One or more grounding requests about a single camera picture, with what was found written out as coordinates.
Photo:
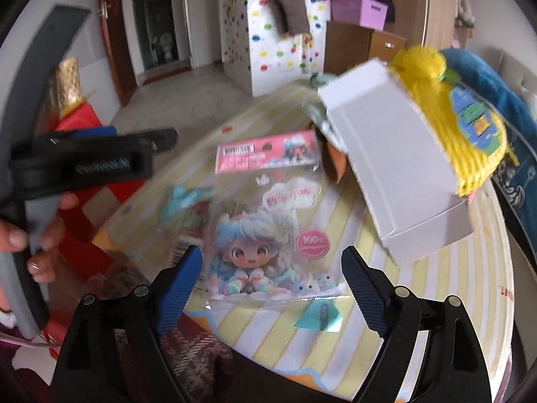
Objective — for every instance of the bed with blue quilt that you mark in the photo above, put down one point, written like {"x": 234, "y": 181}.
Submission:
{"x": 503, "y": 105}

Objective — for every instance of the brown wooden door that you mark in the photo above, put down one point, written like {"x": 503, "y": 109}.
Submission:
{"x": 115, "y": 50}

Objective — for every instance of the wooden nightstand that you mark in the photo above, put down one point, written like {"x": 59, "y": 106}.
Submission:
{"x": 348, "y": 50}

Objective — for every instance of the brown leather sheath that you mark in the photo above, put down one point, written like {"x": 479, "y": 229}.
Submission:
{"x": 335, "y": 163}

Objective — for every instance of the white cardboard box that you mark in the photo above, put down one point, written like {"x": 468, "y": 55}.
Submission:
{"x": 377, "y": 134}

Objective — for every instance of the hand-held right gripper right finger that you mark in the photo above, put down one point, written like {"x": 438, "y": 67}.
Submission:
{"x": 365, "y": 298}

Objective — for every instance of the person's left hand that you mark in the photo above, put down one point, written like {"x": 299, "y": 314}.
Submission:
{"x": 12, "y": 237}

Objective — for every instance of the yellow knitted pouch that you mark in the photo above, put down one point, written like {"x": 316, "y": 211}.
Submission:
{"x": 436, "y": 105}

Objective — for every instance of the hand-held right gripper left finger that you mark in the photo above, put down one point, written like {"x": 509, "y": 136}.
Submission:
{"x": 180, "y": 291}

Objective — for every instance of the dark plaid cloth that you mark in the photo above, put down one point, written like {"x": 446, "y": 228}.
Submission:
{"x": 197, "y": 352}

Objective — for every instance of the gold glitter box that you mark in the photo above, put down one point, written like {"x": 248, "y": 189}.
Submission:
{"x": 67, "y": 84}

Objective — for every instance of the tall wooden wardrobe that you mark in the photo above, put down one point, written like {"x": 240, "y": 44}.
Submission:
{"x": 436, "y": 0}

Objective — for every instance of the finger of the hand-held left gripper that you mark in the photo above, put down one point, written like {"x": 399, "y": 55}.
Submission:
{"x": 50, "y": 172}
{"x": 138, "y": 139}

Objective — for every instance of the pink hanging clothes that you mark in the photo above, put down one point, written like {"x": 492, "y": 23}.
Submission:
{"x": 461, "y": 4}

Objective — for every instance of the cartoon doll plastic package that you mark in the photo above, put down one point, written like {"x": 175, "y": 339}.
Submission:
{"x": 251, "y": 239}

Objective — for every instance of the polka dot fabric wardrobe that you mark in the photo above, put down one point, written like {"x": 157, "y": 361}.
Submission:
{"x": 268, "y": 50}

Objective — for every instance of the small teal wrapper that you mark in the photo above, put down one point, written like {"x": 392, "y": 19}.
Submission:
{"x": 314, "y": 317}

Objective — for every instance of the pale green plush toy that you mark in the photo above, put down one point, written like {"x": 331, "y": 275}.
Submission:
{"x": 315, "y": 111}

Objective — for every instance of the purple storage basket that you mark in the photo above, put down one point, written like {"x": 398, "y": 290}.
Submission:
{"x": 369, "y": 12}

